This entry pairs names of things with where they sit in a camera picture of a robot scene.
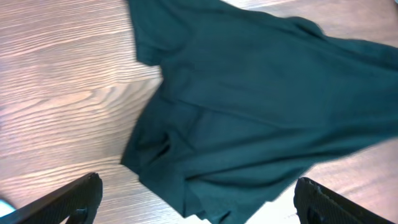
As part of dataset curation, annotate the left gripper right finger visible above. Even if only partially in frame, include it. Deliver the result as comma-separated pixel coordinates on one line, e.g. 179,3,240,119
294,177,394,224

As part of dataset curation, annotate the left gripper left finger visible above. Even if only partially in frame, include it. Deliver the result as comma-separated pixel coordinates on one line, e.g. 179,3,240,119
1,172,103,224

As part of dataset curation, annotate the black t-shirt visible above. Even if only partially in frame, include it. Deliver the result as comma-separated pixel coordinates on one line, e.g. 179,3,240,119
121,0,397,223

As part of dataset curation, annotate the light blue cloth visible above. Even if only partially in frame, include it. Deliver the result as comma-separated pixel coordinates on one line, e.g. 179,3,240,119
0,199,16,217

